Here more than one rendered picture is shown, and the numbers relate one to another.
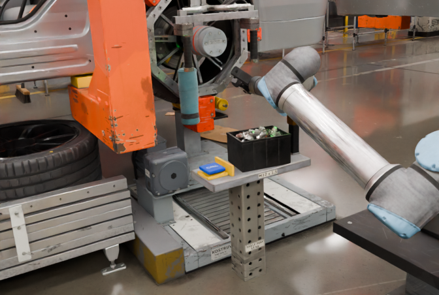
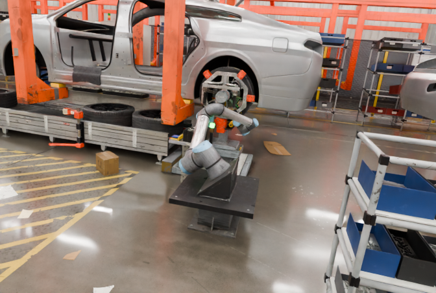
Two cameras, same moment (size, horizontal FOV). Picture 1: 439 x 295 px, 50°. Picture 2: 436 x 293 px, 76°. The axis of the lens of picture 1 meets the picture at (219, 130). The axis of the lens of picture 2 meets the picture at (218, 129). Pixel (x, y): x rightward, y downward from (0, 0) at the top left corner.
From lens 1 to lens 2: 2.12 m
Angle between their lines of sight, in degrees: 40
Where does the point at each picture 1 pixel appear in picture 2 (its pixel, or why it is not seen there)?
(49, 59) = not seen: hidden behind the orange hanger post
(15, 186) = (141, 125)
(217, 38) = (222, 95)
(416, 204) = (185, 161)
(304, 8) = (287, 93)
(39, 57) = not seen: hidden behind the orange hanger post
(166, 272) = (164, 168)
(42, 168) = (149, 122)
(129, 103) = (167, 107)
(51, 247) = (141, 146)
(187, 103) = not seen: hidden behind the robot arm
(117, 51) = (165, 90)
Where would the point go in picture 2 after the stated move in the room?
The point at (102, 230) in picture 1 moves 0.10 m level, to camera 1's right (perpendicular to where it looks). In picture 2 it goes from (157, 148) to (162, 150)
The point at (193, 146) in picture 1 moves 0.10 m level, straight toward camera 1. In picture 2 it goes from (222, 139) to (217, 140)
